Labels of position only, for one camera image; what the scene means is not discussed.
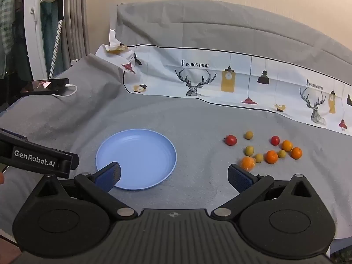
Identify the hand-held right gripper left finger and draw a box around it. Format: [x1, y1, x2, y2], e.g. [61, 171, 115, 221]
[34, 162, 138, 221]

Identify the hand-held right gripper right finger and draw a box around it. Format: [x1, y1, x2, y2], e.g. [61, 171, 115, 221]
[210, 164, 312, 220]

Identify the mottled orange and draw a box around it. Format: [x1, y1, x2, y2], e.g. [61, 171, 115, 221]
[240, 157, 256, 170]

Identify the blue plate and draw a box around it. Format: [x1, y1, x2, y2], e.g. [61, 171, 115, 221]
[96, 129, 177, 191]

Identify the black smartphone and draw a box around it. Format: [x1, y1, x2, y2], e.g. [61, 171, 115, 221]
[20, 78, 70, 97]

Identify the grey bed sheet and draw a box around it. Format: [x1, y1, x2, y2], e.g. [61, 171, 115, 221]
[0, 1, 352, 253]

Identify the white deer print cloth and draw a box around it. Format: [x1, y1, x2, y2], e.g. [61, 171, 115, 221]
[95, 4, 352, 136]

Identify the teal curtain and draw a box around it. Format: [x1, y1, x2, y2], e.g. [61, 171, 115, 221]
[41, 1, 59, 76]

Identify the green plaid cloth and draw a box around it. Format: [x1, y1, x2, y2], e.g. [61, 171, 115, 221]
[0, 0, 17, 72]

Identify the white charging cable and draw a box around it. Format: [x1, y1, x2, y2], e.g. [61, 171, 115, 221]
[53, 84, 78, 97]

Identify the speckled cord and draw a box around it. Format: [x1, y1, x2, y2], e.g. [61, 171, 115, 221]
[49, 19, 63, 80]

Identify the white frame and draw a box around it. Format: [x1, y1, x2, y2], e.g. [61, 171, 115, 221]
[23, 0, 48, 81]

